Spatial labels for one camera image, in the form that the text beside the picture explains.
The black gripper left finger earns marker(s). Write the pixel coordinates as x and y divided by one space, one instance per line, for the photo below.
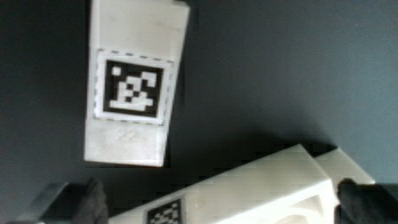
67 204

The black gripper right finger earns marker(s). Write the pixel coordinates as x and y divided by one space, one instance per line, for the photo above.
367 204

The white leg with tag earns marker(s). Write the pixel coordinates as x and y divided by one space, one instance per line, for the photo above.
135 47

